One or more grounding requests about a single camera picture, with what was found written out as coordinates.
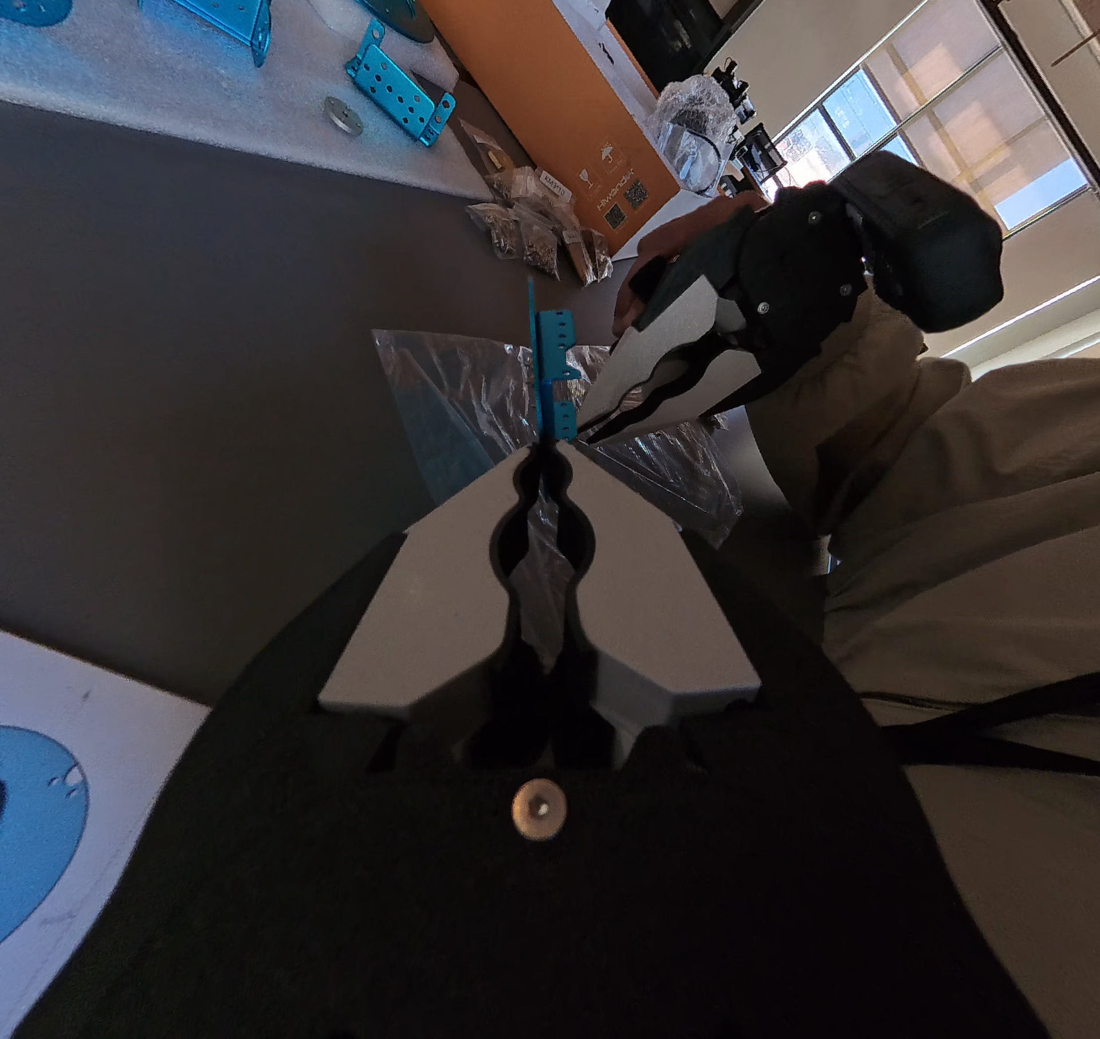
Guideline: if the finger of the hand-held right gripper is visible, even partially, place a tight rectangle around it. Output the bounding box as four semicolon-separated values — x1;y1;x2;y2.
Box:
588;347;768;447
576;274;723;437

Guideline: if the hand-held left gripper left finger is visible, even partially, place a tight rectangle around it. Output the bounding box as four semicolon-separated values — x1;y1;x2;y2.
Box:
318;444;536;722

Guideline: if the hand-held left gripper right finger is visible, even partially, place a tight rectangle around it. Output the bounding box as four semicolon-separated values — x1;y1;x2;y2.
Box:
552;440;764;735

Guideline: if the blue metal servo bracket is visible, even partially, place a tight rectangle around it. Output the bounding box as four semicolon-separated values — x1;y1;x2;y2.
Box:
535;308;586;442

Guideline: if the clear plastic bag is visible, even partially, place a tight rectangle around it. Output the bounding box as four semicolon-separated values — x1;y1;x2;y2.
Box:
371;328;745;671

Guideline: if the person's right forearm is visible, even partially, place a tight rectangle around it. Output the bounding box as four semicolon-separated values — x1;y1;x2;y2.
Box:
743;287;972;542

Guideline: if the grey desk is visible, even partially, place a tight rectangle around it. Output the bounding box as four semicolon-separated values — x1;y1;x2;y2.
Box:
0;97;826;1039

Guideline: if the person's right hand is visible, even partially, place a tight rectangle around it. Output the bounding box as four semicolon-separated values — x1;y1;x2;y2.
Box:
610;192;772;339

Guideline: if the pile of screw bags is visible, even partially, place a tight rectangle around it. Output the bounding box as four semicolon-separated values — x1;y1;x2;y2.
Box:
466;119;613;285

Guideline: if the bubble wrap bundle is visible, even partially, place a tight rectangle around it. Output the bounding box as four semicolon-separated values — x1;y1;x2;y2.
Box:
649;76;742;196

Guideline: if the gridded window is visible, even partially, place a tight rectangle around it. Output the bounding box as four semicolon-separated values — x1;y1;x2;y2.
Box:
773;0;1093;232

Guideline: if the black monitor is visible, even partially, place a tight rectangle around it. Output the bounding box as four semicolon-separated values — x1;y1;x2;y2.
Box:
606;0;723;90

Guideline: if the person's beige jacket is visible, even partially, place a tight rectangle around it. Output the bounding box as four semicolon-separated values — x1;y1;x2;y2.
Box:
816;360;1100;1039

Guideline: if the white instruction manual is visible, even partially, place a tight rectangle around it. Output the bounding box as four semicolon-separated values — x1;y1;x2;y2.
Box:
0;630;211;1006

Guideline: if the orange white cardboard box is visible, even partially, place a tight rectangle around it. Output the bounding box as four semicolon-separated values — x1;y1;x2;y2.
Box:
414;0;680;256

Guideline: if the white foam sheet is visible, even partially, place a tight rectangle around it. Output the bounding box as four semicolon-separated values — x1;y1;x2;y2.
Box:
0;0;495;202

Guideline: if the black shoulder strap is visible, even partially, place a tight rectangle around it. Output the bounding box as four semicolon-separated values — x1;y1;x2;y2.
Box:
859;673;1100;778

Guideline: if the long blue perforated bracket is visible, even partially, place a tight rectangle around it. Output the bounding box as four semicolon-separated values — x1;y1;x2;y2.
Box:
345;20;457;146

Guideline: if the small blue angled bracket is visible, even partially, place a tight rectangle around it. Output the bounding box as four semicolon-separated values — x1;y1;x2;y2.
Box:
137;0;283;69

